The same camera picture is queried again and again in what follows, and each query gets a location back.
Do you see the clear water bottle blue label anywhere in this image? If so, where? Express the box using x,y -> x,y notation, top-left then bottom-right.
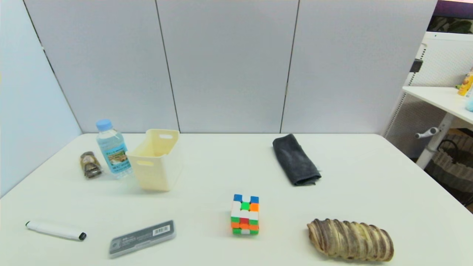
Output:
96,119 -> 133,180

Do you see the folded dark grey towel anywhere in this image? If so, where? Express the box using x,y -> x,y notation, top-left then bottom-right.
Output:
273,134 -> 322,186

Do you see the cream plastic storage bin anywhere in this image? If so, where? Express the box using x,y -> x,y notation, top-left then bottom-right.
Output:
126,129 -> 184,192

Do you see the multicoloured puzzle cube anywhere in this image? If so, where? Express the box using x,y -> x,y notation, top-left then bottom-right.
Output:
231,194 -> 260,235

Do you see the grey pencil case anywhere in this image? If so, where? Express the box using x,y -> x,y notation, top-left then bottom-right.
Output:
109,220 -> 176,259

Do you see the small brown snack packet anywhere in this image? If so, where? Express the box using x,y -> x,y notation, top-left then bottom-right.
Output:
80,151 -> 102,179

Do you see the brown striped bread loaf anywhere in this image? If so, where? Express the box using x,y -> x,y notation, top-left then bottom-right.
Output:
307,218 -> 395,262

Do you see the white marker black cap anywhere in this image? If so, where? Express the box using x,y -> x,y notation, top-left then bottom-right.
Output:
25,220 -> 87,241

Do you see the white side table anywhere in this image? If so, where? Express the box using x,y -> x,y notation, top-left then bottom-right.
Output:
402,86 -> 473,170

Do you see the woven wicker basket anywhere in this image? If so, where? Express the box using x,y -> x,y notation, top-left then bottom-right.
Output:
425,134 -> 473,192

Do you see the white pegboard panel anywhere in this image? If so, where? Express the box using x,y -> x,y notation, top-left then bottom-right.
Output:
382,31 -> 473,138

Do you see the yellow orange bottle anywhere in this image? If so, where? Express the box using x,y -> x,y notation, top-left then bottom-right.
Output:
458,68 -> 473,96

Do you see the grey crank handle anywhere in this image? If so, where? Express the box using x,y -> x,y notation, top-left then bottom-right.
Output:
414,127 -> 440,139

